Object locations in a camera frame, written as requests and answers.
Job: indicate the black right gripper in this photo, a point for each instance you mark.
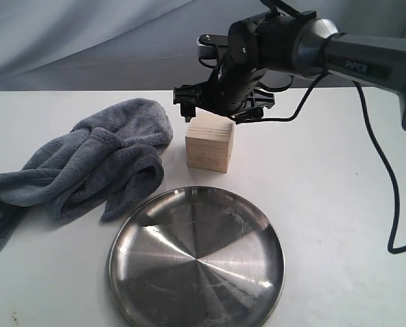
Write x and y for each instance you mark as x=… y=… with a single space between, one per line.
x=228 y=92

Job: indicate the light wooden block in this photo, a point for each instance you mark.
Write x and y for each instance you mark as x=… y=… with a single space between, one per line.
x=209 y=142

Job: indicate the grey fleece towel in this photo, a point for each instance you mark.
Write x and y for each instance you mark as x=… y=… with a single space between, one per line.
x=112 y=157

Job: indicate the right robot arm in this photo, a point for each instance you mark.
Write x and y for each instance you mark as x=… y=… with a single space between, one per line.
x=295 y=43

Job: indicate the round stainless steel plate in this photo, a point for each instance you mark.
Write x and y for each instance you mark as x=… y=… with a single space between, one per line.
x=196 y=256

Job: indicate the grey backdrop curtain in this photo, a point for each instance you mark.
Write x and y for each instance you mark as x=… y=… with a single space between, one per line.
x=109 y=45

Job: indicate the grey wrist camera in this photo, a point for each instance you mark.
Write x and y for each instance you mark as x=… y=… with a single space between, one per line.
x=211 y=46

